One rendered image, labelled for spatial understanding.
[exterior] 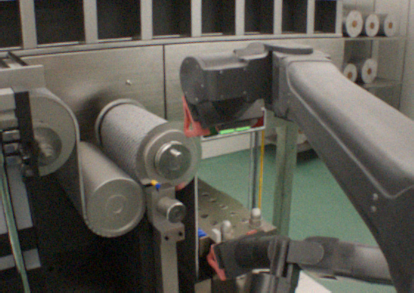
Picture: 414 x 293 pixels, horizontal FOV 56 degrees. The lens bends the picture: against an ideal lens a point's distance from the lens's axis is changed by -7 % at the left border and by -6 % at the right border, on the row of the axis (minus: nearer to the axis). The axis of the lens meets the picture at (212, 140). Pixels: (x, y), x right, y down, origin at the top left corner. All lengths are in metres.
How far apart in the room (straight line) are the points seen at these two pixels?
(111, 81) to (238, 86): 0.65
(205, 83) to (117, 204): 0.41
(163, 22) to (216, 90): 0.77
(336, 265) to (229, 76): 0.33
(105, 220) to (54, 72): 0.41
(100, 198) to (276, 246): 0.33
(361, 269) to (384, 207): 0.44
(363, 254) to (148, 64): 0.74
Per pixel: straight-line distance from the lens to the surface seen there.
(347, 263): 0.64
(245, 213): 1.07
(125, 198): 0.80
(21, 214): 0.65
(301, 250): 0.65
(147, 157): 0.78
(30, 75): 0.67
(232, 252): 0.75
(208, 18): 1.29
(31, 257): 0.68
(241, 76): 0.47
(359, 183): 0.23
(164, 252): 0.84
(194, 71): 0.47
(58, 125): 0.73
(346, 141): 0.25
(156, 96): 1.14
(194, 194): 0.89
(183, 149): 0.80
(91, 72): 1.06
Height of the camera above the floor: 1.54
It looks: 18 degrees down
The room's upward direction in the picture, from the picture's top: straight up
